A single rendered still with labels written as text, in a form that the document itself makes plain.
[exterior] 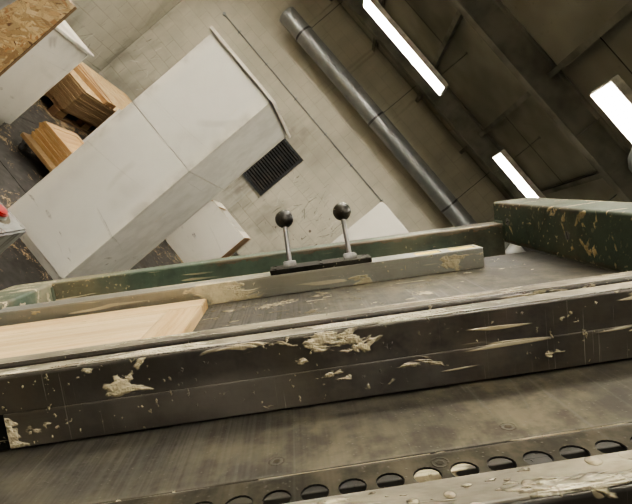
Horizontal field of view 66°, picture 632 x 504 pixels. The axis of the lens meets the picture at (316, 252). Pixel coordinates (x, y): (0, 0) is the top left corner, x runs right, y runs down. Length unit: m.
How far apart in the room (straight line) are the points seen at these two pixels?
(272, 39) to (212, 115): 6.63
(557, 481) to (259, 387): 0.29
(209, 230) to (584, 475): 5.61
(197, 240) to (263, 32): 5.03
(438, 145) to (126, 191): 6.77
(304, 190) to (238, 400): 8.45
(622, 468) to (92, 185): 3.20
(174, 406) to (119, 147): 2.86
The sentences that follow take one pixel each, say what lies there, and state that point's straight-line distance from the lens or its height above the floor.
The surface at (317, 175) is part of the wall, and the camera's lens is 8.91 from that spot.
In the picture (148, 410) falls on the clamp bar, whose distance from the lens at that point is 0.50.
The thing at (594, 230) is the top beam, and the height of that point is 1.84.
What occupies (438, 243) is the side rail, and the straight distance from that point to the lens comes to 1.24.
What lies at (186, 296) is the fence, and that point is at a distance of 0.98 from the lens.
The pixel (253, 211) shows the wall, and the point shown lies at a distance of 8.97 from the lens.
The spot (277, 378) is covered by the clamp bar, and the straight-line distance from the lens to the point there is 0.47.
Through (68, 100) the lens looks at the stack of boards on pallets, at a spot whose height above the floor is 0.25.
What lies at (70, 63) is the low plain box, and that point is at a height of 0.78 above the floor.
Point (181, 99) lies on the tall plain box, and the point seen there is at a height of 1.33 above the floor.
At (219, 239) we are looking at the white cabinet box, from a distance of 5.74.
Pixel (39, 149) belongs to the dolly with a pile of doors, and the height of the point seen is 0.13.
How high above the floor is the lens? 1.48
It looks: 2 degrees down
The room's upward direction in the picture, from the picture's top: 50 degrees clockwise
